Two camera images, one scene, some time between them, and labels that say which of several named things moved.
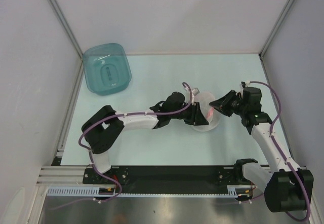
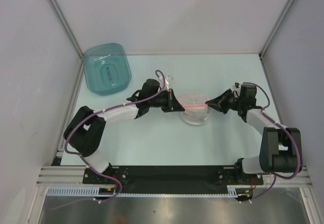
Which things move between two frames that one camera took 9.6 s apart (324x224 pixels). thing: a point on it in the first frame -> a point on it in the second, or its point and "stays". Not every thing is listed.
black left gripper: (196, 117) -> (171, 104)
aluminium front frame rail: (60, 175) stays
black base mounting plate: (166, 179) stays
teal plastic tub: (107, 70) stays
